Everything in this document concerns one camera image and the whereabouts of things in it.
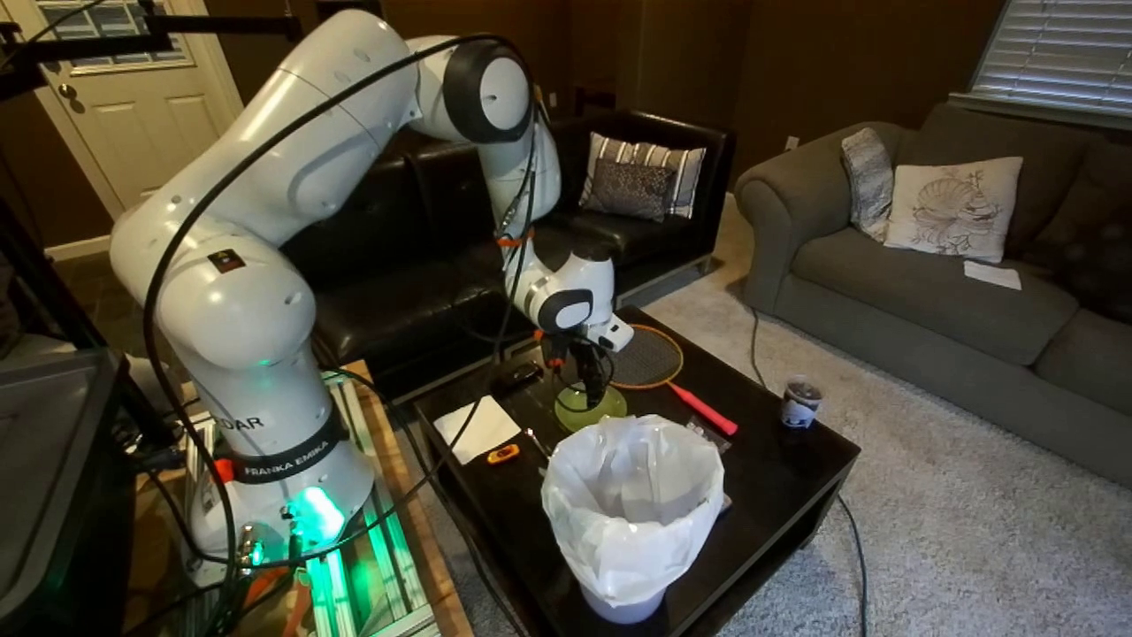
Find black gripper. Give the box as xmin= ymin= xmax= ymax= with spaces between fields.
xmin=561 ymin=334 xmax=612 ymax=404

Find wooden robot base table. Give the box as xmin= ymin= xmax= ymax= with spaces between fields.
xmin=124 ymin=366 xmax=471 ymax=637

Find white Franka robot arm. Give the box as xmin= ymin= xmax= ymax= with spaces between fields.
xmin=110 ymin=7 xmax=632 ymax=582

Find green plastic plate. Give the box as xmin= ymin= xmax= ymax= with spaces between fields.
xmin=556 ymin=387 xmax=629 ymax=432

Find white napkin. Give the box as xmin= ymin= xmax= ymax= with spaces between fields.
xmin=431 ymin=397 xmax=520 ymax=465

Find small orange object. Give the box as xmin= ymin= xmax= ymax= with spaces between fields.
xmin=489 ymin=443 xmax=520 ymax=468

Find black coffee table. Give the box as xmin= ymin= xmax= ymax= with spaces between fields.
xmin=415 ymin=317 xmax=860 ymax=637

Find grey striped cushion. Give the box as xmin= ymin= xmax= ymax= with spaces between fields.
xmin=581 ymin=136 xmax=706 ymax=222

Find black leather sofa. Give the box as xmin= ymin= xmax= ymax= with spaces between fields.
xmin=284 ymin=111 xmax=736 ymax=404

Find small glass cup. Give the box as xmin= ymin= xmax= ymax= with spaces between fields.
xmin=780 ymin=381 xmax=820 ymax=432

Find white striped pillow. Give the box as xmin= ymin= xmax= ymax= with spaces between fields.
xmin=842 ymin=127 xmax=893 ymax=240

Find white paper sheet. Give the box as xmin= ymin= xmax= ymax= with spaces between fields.
xmin=964 ymin=262 xmax=1022 ymax=292

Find grey fabric sofa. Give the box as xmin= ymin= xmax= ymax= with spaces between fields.
xmin=736 ymin=102 xmax=1132 ymax=484

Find white printed pillow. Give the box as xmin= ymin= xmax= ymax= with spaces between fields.
xmin=886 ymin=157 xmax=1022 ymax=266

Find white entry door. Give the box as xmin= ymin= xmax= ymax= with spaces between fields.
xmin=0 ymin=0 xmax=241 ymax=216

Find dark patterned pillow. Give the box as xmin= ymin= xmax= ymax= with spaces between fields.
xmin=1026 ymin=143 xmax=1132 ymax=324

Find window blinds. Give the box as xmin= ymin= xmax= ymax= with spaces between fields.
xmin=953 ymin=0 xmax=1132 ymax=133

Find orange handled badminton racket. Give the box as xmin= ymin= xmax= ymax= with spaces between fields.
xmin=612 ymin=324 xmax=739 ymax=439

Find black floor cable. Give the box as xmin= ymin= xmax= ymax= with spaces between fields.
xmin=744 ymin=308 xmax=875 ymax=637

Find black camera on stand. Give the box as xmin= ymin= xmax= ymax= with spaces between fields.
xmin=0 ymin=0 xmax=301 ymax=101

